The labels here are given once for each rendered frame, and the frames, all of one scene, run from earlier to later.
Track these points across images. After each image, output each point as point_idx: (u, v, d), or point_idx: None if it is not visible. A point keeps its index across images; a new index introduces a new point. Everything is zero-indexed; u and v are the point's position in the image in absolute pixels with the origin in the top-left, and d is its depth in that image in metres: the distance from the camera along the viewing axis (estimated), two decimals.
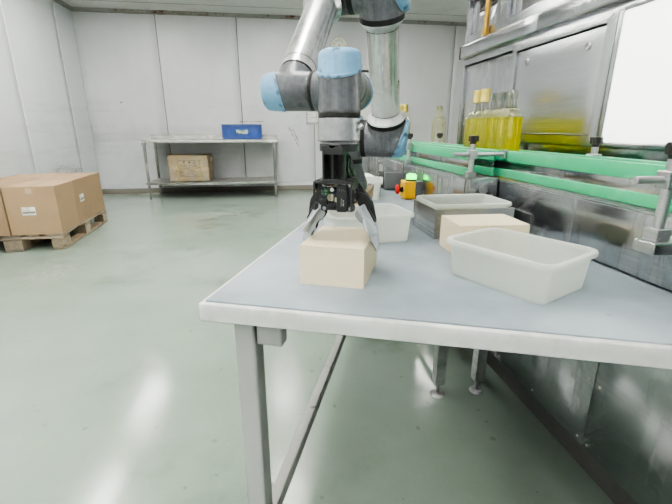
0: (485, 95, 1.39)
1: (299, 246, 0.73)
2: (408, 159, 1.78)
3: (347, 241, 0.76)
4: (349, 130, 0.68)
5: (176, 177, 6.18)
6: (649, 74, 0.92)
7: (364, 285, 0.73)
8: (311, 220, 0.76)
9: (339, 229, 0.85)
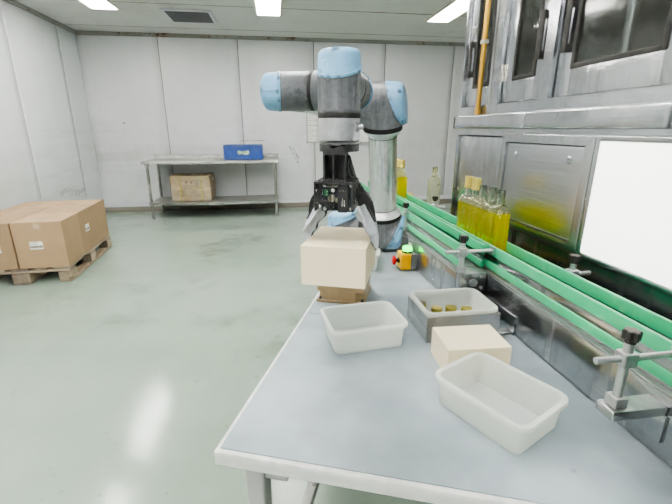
0: (476, 184, 1.48)
1: (300, 246, 0.73)
2: (404, 226, 1.87)
3: (348, 241, 0.76)
4: (350, 130, 0.68)
5: (178, 197, 6.27)
6: (621, 206, 1.01)
7: (365, 285, 0.73)
8: (311, 221, 0.76)
9: (338, 229, 0.85)
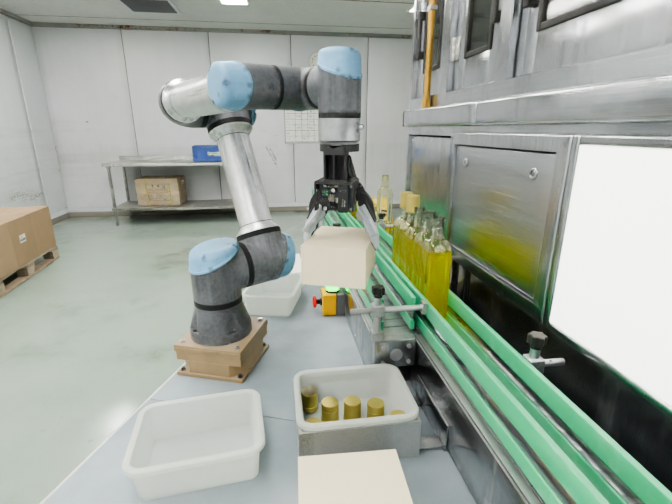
0: (411, 204, 1.05)
1: (300, 246, 0.73)
2: None
3: (348, 241, 0.76)
4: (350, 130, 0.68)
5: (144, 201, 5.83)
6: (614, 259, 0.58)
7: (365, 285, 0.74)
8: (311, 221, 0.76)
9: (338, 229, 0.85)
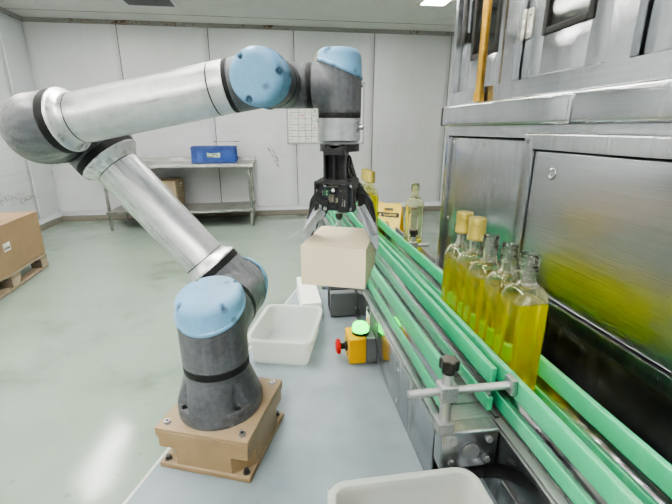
0: (476, 230, 0.78)
1: (300, 246, 0.73)
2: None
3: (348, 241, 0.76)
4: (350, 130, 0.68)
5: None
6: None
7: (365, 285, 0.73)
8: (311, 221, 0.76)
9: (338, 229, 0.85)
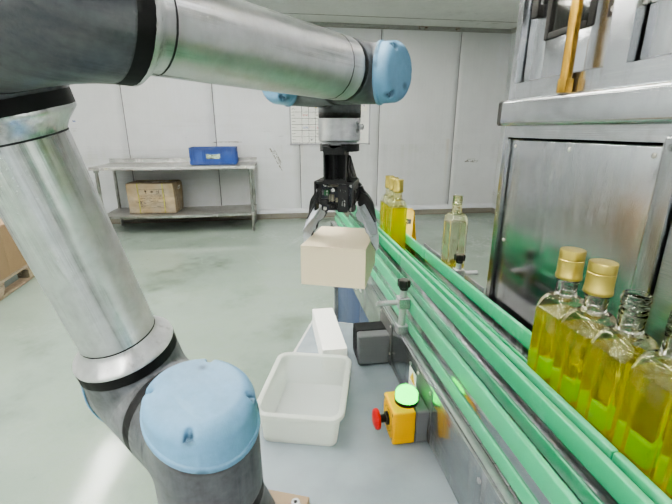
0: (603, 281, 0.52)
1: (300, 246, 0.73)
2: (401, 327, 0.91)
3: (348, 241, 0.76)
4: (350, 130, 0.68)
5: (137, 209, 5.30)
6: None
7: (365, 285, 0.73)
8: (311, 220, 0.76)
9: (338, 229, 0.85)
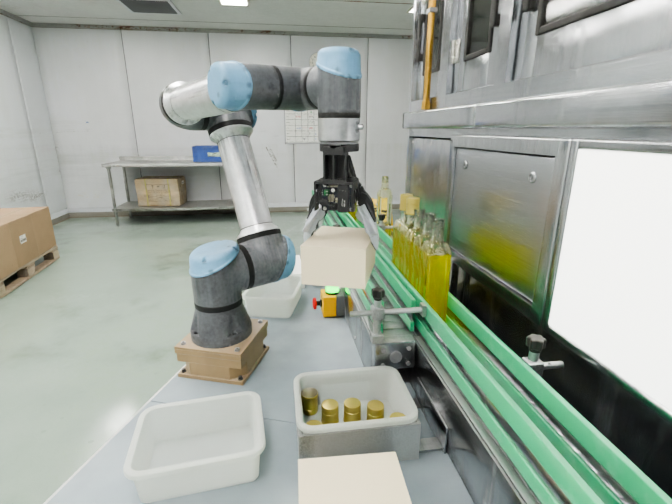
0: (411, 207, 1.05)
1: (300, 246, 0.73)
2: None
3: (348, 241, 0.76)
4: (350, 130, 0.68)
5: (145, 202, 5.83)
6: (612, 263, 0.58)
7: (365, 285, 0.73)
8: (311, 221, 0.76)
9: (338, 229, 0.85)
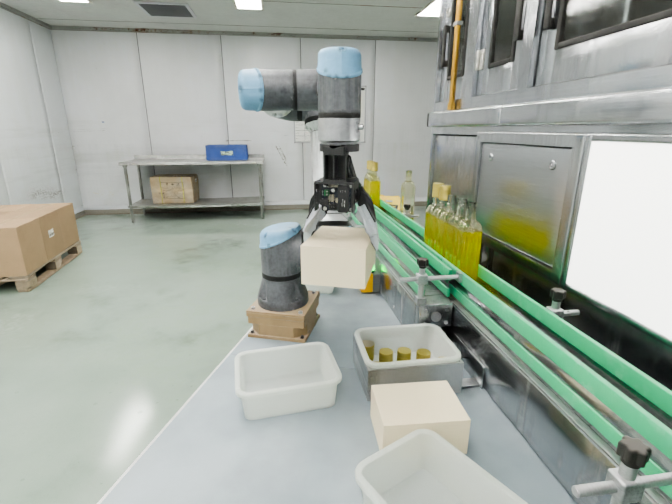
0: (444, 193, 1.23)
1: (300, 246, 0.73)
2: None
3: (348, 241, 0.76)
4: (350, 130, 0.68)
5: (159, 199, 6.01)
6: (618, 228, 0.76)
7: (365, 285, 0.73)
8: (311, 221, 0.76)
9: (338, 229, 0.85)
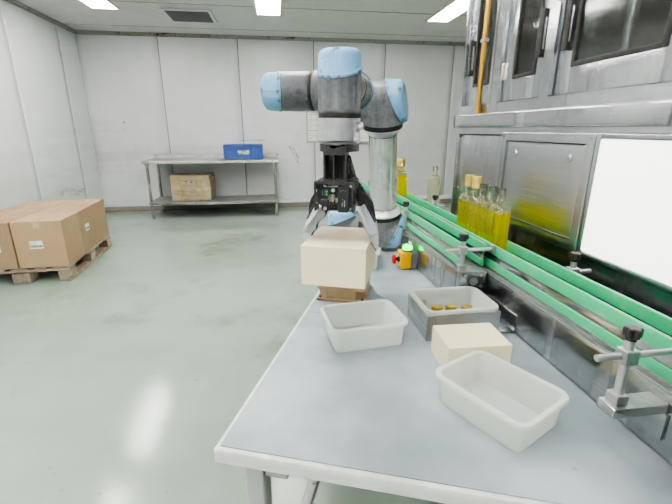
0: (476, 182, 1.48)
1: (300, 246, 0.73)
2: (404, 225, 1.87)
3: (348, 241, 0.76)
4: (350, 130, 0.68)
5: (178, 197, 6.27)
6: (622, 204, 1.01)
7: (365, 285, 0.73)
8: (311, 221, 0.76)
9: (338, 229, 0.85)
